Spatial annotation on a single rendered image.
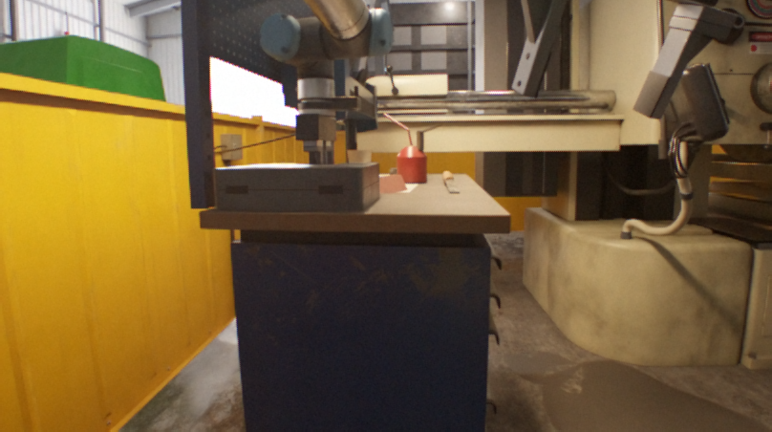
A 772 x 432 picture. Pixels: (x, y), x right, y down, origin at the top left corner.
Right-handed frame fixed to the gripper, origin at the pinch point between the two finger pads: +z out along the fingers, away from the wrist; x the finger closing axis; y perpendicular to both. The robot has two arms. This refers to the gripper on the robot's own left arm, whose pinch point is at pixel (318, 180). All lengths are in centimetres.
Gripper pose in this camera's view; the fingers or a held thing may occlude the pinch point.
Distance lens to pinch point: 82.0
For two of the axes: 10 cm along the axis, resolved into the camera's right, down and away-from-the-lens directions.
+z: 0.1, 9.9, 1.1
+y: -9.9, 0.0, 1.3
